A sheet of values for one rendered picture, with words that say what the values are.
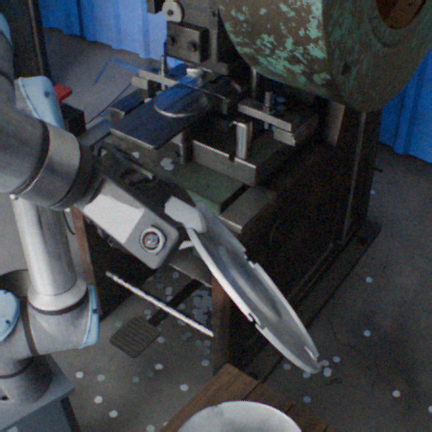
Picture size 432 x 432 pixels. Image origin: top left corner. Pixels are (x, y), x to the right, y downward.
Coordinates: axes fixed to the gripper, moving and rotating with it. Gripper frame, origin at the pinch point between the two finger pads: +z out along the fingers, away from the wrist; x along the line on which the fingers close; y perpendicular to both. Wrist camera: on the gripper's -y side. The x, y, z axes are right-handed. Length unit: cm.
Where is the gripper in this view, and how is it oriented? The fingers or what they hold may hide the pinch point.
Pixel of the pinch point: (197, 236)
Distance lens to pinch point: 72.0
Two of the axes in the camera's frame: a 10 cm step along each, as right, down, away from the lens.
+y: -5.5, -5.6, 6.2
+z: 5.9, 2.7, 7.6
